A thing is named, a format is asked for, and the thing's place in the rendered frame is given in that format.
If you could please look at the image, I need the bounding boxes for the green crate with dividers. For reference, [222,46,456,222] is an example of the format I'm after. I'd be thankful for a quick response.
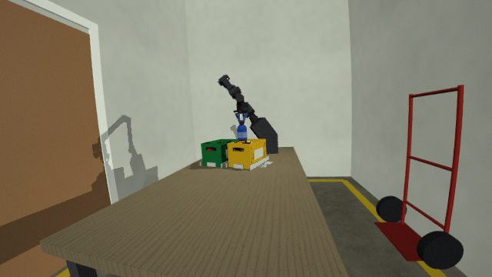
[201,139,237,167]

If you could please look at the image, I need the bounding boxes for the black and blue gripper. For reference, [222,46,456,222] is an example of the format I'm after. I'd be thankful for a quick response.
[234,110,248,124]

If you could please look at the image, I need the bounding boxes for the blue bottle with brown label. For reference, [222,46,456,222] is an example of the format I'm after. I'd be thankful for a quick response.
[238,120,248,141]

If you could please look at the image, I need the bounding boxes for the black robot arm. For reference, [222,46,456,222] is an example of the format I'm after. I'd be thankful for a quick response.
[218,75,261,127]

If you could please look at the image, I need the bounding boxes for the white pick list paper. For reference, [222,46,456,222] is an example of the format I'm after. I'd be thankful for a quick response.
[258,162,272,168]

